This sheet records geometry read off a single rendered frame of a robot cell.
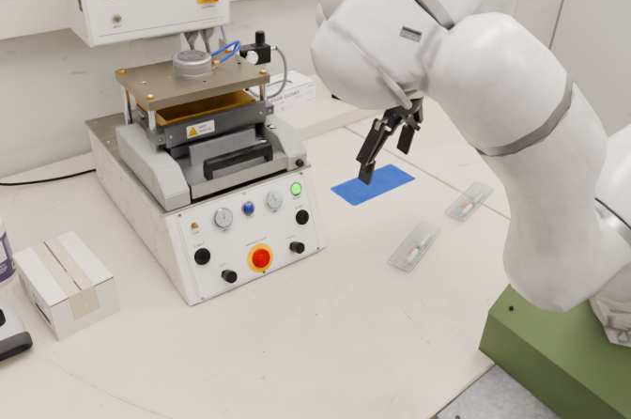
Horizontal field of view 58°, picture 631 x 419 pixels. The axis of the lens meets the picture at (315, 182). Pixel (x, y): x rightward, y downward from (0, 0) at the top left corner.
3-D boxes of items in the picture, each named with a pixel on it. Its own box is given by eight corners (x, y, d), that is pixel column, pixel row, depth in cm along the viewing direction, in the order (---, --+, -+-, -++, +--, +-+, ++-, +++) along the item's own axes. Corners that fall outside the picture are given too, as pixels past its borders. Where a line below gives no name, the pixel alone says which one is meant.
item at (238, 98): (135, 108, 125) (130, 67, 120) (225, 87, 136) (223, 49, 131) (168, 140, 113) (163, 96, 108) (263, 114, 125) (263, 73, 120)
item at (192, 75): (110, 100, 128) (100, 43, 121) (232, 73, 144) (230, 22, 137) (153, 145, 111) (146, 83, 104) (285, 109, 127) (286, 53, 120)
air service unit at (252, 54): (223, 92, 145) (221, 35, 137) (271, 81, 152) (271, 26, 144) (234, 100, 141) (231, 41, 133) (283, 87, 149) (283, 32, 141)
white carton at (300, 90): (236, 108, 178) (235, 85, 174) (291, 89, 192) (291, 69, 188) (260, 121, 171) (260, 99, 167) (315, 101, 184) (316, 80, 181)
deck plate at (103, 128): (84, 123, 138) (84, 119, 138) (213, 93, 156) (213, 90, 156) (161, 218, 108) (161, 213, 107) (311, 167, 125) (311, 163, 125)
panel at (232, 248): (199, 302, 112) (174, 213, 109) (320, 249, 128) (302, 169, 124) (203, 304, 111) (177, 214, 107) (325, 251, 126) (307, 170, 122)
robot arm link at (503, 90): (601, 84, 50) (497, -73, 41) (464, 219, 52) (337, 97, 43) (482, 38, 66) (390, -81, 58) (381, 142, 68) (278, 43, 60)
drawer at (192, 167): (135, 141, 130) (130, 110, 126) (221, 118, 141) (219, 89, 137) (192, 203, 110) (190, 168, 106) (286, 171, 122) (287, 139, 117)
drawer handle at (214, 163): (203, 177, 111) (202, 159, 109) (268, 156, 119) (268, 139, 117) (207, 181, 110) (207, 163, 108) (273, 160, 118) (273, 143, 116)
